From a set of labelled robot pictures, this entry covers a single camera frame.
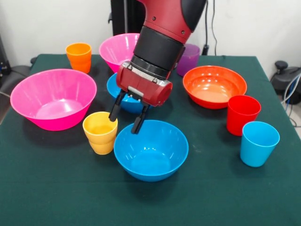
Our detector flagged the light blue plastic cup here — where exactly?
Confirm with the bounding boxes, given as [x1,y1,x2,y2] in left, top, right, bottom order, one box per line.
[240,121,280,168]

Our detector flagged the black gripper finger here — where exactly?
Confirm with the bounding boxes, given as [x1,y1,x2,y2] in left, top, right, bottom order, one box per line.
[108,89,128,122]
[131,103,151,135]

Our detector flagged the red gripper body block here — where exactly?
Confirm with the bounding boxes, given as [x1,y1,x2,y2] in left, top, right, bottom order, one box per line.
[116,61,173,106]

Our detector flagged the orange plastic cup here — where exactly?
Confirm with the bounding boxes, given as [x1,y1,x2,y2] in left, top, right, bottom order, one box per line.
[65,42,92,74]

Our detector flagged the yellow plastic cup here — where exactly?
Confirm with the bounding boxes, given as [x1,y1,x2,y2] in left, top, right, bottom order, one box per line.
[82,112,119,155]

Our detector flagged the tangle of floor cables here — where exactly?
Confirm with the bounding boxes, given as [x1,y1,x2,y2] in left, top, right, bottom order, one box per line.
[281,75,301,128]

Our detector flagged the purple plastic cup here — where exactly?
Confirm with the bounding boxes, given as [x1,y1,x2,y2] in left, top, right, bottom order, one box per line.
[176,43,201,77]

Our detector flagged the pink plastic bowl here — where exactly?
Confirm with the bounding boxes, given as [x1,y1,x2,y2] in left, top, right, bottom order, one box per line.
[9,68,97,131]
[98,33,142,73]

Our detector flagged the blue plastic bowl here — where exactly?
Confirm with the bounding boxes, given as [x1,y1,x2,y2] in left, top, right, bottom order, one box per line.
[106,73,151,114]
[113,120,189,183]

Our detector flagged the red-orange plastic bowl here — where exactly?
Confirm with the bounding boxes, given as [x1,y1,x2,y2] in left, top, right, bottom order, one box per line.
[182,65,248,110]

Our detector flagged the black cable with plug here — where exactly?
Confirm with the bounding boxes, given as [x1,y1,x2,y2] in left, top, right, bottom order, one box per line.
[202,0,218,57]

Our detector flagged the dark green table cloth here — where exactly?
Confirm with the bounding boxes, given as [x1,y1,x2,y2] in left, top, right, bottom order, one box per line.
[0,53,301,226]

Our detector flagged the black upright post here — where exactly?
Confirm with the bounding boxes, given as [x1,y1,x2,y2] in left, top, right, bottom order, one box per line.
[110,0,144,36]

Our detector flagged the red plastic cup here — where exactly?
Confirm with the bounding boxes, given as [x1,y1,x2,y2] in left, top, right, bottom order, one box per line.
[226,95,261,137]

